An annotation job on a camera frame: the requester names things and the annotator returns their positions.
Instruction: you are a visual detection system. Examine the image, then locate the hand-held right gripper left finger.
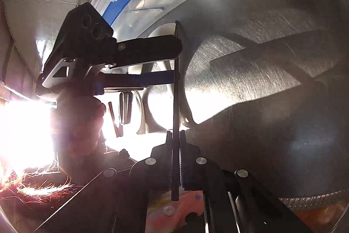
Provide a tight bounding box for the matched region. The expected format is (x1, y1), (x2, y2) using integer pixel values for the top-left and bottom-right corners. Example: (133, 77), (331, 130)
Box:
(35, 132), (173, 233)

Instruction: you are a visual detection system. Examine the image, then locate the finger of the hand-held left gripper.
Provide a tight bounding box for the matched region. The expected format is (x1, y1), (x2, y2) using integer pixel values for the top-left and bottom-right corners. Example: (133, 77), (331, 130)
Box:
(107, 35), (183, 70)
(94, 70), (175, 94)

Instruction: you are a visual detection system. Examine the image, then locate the red fuzzy cloth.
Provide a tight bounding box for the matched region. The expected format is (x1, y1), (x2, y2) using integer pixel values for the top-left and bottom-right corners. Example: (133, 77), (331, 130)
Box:
(0, 165), (77, 204)

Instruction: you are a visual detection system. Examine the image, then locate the dark metal utensil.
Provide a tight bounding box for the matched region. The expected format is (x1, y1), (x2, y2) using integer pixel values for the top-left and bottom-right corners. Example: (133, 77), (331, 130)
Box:
(170, 20), (182, 201)

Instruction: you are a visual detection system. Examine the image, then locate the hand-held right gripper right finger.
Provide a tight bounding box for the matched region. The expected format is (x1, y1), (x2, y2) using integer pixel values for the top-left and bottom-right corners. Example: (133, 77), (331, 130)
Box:
(179, 131), (312, 233)

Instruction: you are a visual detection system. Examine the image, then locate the person's left hand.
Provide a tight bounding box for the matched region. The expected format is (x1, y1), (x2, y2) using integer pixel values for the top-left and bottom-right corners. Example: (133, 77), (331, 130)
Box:
(54, 95), (106, 168)

